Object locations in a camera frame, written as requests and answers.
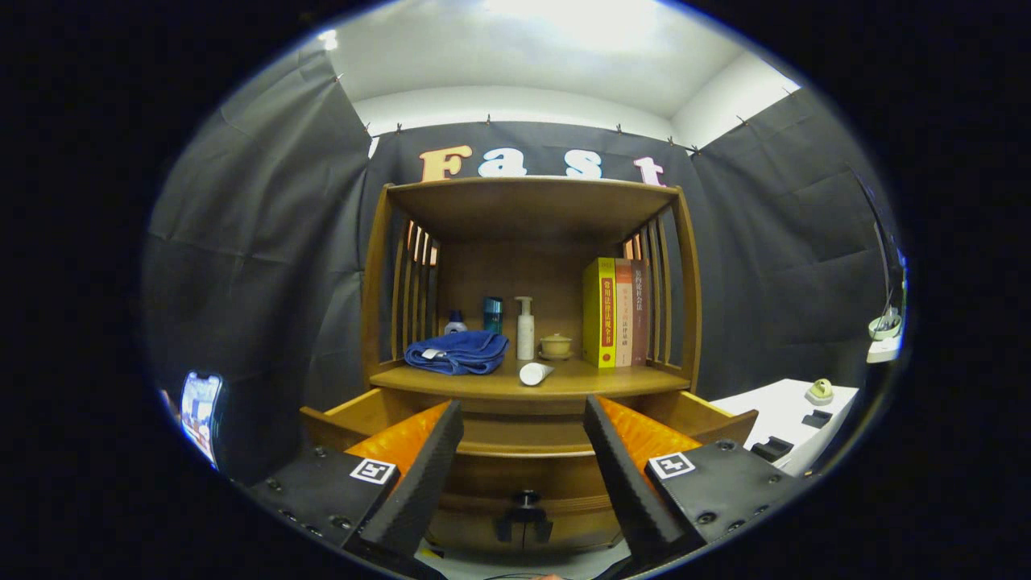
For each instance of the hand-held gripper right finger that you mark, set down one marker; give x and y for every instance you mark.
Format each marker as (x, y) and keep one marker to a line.
(628, 483)

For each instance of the beige saucer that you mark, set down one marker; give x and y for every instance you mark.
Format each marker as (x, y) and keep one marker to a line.
(556, 356)

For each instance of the small white bottle dark cap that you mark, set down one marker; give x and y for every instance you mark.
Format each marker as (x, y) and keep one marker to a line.
(456, 325)

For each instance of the brown book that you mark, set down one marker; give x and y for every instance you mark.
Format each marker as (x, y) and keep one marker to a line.
(639, 314)

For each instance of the wooden cabinet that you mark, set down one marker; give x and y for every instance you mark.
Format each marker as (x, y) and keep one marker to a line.
(523, 205)

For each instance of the wooden cabinet door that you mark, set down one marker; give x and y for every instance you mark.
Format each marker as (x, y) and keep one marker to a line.
(467, 536)
(584, 532)

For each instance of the orange book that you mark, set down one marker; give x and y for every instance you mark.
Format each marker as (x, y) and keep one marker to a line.
(623, 314)

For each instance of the teal bottle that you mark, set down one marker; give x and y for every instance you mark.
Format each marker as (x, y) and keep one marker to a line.
(493, 316)

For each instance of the thin black stand pole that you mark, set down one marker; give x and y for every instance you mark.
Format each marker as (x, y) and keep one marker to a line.
(882, 242)

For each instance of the white side table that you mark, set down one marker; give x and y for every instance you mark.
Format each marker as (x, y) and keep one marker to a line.
(765, 407)

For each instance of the black notched block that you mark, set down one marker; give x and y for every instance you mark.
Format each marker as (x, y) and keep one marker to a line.
(771, 451)

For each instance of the yellow book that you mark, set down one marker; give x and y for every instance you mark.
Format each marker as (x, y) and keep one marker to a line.
(598, 322)

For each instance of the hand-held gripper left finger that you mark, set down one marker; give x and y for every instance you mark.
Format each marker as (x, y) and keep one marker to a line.
(419, 483)

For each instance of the beige lidded teacup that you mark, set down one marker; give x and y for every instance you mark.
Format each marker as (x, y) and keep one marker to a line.
(556, 344)

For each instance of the small pale green object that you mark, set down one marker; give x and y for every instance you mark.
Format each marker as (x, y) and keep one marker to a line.
(820, 392)

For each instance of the blue folded towel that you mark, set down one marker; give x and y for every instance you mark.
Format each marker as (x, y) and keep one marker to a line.
(459, 350)

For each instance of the wooden countertop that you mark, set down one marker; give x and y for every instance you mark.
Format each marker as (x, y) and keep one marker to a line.
(596, 379)

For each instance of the white round dish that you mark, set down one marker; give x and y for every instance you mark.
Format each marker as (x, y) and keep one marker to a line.
(884, 328)

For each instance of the small white block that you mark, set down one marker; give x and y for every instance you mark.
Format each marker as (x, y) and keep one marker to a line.
(884, 350)

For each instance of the flat black square object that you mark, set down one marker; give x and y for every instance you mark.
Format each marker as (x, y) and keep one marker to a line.
(817, 419)

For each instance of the white green tube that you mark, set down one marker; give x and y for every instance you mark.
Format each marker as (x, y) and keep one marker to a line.
(533, 374)

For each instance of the white pump bottle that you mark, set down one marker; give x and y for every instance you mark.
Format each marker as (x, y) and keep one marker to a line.
(525, 334)

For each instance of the black backdrop cloth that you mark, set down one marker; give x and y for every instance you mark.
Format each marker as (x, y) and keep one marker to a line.
(258, 242)

